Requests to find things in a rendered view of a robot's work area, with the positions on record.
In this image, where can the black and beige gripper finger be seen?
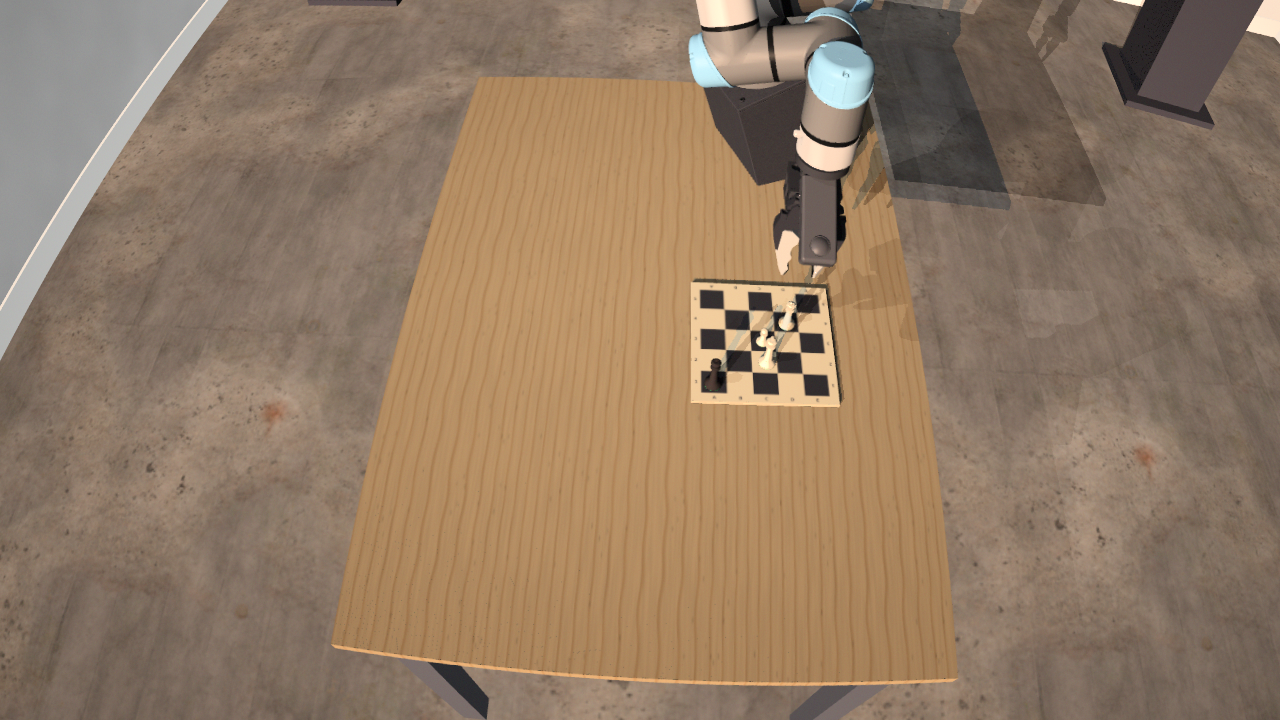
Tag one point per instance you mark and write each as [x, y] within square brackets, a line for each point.
[785, 238]
[841, 232]

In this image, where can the black chess piece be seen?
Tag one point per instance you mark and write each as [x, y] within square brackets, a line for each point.
[713, 382]

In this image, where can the black and cream chessboard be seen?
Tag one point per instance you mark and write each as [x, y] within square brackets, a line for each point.
[727, 319]

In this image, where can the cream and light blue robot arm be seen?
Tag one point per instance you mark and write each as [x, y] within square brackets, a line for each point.
[734, 49]

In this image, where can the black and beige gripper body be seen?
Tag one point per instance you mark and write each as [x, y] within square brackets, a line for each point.
[791, 187]

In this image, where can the white chess piece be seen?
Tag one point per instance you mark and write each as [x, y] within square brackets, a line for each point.
[767, 361]
[786, 322]

